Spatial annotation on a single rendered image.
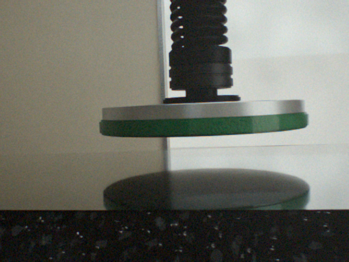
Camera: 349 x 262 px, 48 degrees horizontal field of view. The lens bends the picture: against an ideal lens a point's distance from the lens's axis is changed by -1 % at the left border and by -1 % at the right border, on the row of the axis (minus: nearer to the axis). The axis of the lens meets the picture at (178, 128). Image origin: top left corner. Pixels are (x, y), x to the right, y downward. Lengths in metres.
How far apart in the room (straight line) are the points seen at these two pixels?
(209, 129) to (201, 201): 0.10
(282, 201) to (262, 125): 0.12
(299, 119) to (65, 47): 5.61
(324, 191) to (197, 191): 0.08
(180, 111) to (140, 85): 5.13
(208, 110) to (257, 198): 0.11
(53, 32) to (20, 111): 1.25
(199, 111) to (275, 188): 0.10
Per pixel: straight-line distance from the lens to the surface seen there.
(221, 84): 0.40
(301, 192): 0.25
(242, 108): 0.33
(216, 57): 0.40
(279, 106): 0.35
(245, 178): 0.30
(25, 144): 6.21
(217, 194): 0.24
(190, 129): 0.32
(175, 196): 0.24
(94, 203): 0.24
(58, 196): 0.27
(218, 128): 0.32
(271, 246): 0.20
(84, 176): 0.34
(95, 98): 5.66
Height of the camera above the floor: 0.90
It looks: 3 degrees down
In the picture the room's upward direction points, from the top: 2 degrees counter-clockwise
